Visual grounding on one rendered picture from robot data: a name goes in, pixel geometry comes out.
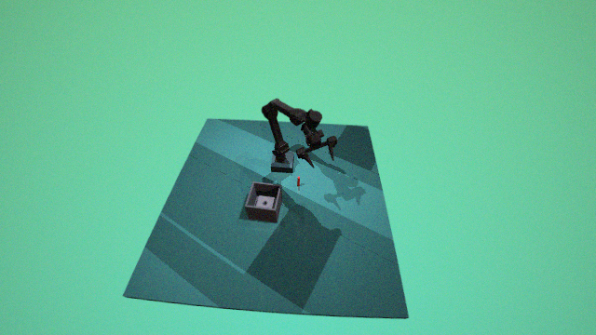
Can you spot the white square plate with hole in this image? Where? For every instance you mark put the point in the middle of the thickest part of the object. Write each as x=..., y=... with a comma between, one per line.
x=265, y=202

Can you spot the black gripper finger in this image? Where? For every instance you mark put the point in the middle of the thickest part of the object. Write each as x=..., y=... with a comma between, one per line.
x=331, y=146
x=306, y=158

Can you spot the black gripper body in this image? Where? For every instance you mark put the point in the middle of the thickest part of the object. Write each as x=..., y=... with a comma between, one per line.
x=316, y=145

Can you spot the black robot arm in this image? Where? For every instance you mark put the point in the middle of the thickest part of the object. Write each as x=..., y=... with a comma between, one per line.
x=297, y=116

